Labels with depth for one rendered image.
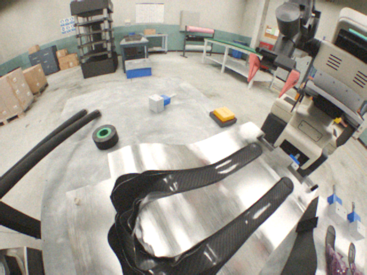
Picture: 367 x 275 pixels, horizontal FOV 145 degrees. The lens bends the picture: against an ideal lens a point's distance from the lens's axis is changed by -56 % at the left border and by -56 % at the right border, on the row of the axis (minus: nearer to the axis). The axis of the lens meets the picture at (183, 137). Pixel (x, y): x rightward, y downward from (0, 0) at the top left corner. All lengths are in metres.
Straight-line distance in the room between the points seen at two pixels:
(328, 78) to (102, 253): 0.81
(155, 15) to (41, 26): 4.88
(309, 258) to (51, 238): 0.54
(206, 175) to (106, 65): 3.92
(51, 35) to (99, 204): 7.24
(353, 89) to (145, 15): 6.48
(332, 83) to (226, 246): 0.63
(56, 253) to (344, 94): 0.97
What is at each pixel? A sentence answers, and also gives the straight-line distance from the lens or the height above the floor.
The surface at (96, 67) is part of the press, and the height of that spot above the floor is 0.25.
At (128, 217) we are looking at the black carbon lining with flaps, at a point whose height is 0.94.
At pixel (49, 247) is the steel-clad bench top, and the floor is 0.80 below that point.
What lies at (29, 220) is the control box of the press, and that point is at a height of 0.59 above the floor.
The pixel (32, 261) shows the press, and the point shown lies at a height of 0.76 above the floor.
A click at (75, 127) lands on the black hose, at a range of 0.49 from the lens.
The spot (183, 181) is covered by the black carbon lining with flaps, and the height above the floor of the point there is 0.91.
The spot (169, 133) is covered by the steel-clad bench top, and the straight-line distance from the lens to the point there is 0.44.
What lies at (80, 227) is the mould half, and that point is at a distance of 0.29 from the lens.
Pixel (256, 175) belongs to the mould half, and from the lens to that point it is 0.29.
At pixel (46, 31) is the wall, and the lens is 7.47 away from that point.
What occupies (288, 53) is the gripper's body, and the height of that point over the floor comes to 1.10.
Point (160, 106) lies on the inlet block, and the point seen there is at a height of 0.82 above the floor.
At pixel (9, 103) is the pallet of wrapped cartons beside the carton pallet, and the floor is 0.40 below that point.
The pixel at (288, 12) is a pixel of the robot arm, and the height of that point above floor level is 1.19.
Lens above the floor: 1.10
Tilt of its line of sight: 45 degrees down
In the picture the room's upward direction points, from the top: 6 degrees clockwise
